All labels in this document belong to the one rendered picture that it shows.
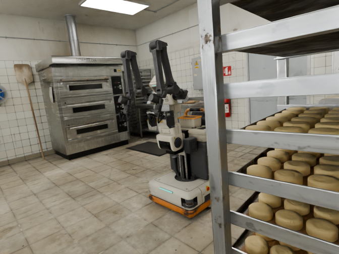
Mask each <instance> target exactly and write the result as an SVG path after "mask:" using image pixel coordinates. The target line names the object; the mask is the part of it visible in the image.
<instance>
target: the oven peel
mask: <svg viewBox="0 0 339 254"><path fill-rule="evenodd" d="M14 70H15V74H16V79H17V81H18V82H20V83H22V84H24V85H25V86H26V89H27V93H28V97H29V101H30V105H31V109H32V113H33V117H34V122H35V126H36V130H37V135H38V139H39V144H40V148H41V153H42V158H43V159H44V154H43V150H42V145H41V140H40V136H39V132H38V127H37V123H36V119H35V114H34V110H33V106H32V102H31V98H30V94H29V90H28V85H29V84H30V83H31V82H32V81H33V77H32V72H31V68H30V65H28V64H14Z"/></svg>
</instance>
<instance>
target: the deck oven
mask: <svg viewBox="0 0 339 254"><path fill-rule="evenodd" d="M121 66H123V61H122V60H121V58H120V57H95V56H55V55H51V56H49V57H47V58H46V59H44V60H42V61H41V62H39V63H37V64H35V69H36V72H38V75H39V80H40V85H41V91H42V96H43V102H44V107H45V112H46V118H47V121H48V122H47V123H48V128H49V134H50V139H51V144H52V149H54V150H55V153H56V154H57V155H60V156H62V157H64V158H66V159H68V160H72V159H76V158H80V157H83V156H87V155H90V154H94V153H98V152H101V151H105V150H109V149H112V148H116V147H119V146H123V145H127V144H129V142H128V140H129V139H130V132H129V124H128V122H127V121H126V115H125V116H124V118H123V120H122V121H120V116H119V113H123V112H121V110H124V107H125V104H121V103H119V102H118V99H119V97H120V96H125V95H124V94H125V92H124V84H123V76H122V68H121ZM51 83H52V86H51ZM50 87H52V94H53V103H52V102H51V100H50V96H49V88H50Z"/></svg>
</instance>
